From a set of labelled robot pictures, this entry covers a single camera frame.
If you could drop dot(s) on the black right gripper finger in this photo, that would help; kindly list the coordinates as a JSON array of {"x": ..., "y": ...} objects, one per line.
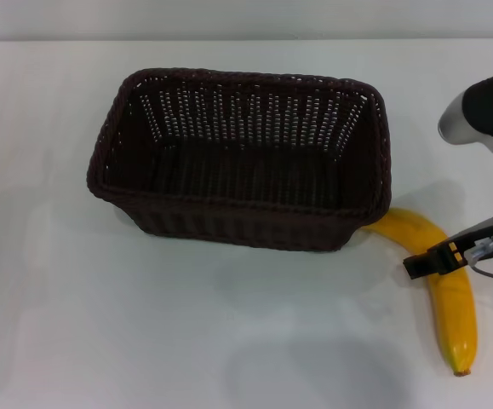
[{"x": 427, "y": 262}]

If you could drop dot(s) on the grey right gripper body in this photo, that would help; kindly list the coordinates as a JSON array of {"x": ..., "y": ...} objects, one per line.
[{"x": 482, "y": 238}]

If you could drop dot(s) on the dark brown woven basket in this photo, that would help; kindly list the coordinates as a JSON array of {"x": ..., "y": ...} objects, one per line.
[{"x": 237, "y": 170}]

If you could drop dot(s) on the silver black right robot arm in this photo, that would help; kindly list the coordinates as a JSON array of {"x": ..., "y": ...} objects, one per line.
[{"x": 488, "y": 106}]

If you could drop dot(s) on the yellow banana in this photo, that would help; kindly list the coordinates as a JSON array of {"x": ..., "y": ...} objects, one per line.
[{"x": 456, "y": 324}]

